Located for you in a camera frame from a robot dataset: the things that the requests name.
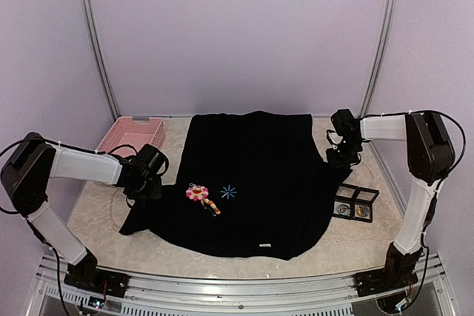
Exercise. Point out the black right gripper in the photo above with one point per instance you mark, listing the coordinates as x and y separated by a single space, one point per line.
335 162

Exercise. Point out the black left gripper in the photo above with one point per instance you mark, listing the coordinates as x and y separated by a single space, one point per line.
156 193

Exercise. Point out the black t-shirt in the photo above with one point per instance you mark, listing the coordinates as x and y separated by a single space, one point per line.
285 197

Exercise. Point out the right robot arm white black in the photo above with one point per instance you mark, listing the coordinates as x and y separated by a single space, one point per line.
430 159

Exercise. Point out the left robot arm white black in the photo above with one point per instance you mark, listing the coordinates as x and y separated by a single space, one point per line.
27 172

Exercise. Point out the black display box left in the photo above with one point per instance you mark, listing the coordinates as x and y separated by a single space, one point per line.
345 200

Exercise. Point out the black display box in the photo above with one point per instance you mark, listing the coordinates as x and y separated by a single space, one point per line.
345 200
363 204

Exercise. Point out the black display box right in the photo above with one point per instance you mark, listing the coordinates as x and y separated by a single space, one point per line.
363 204

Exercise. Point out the pink plastic basket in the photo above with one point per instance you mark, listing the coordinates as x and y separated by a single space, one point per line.
128 135

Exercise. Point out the front aluminium rail base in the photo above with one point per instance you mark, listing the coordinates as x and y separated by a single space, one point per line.
175 281

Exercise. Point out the right aluminium frame post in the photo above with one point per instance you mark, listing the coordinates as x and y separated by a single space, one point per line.
380 51

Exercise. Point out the aluminium frame post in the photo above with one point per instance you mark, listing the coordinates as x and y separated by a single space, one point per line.
380 51
93 35

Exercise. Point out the left aluminium frame post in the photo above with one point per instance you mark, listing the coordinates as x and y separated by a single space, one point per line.
93 35

